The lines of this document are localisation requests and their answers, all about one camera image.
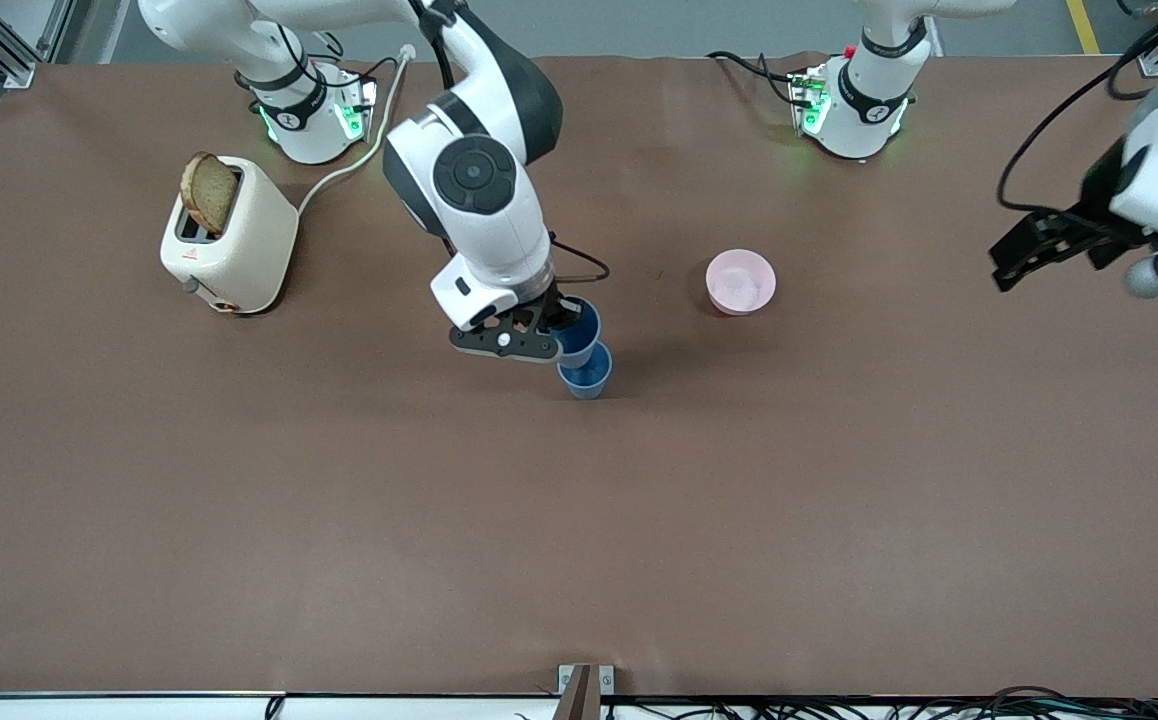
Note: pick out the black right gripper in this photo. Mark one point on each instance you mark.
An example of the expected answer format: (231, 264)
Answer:
(556, 307)

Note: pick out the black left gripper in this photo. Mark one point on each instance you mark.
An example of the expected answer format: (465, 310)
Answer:
(1096, 222)

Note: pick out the blue plastic cup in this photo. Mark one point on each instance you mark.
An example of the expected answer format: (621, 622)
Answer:
(587, 380)
(584, 340)

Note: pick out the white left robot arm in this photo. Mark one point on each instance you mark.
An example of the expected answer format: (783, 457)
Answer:
(859, 120)

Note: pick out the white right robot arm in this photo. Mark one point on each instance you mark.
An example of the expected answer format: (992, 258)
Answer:
(479, 230)

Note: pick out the pink bowl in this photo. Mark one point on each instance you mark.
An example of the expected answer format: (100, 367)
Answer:
(740, 281)

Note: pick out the brown table cover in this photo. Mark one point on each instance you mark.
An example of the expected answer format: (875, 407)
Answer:
(579, 550)

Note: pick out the cream toaster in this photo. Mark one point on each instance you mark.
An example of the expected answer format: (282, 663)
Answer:
(239, 250)

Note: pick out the brown bread slice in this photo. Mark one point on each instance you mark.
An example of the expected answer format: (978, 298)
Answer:
(209, 193)

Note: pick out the aluminium frame profile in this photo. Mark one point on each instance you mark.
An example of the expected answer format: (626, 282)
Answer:
(1154, 62)
(9, 50)

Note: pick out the grey metal table bracket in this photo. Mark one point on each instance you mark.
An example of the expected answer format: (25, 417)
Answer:
(569, 680)

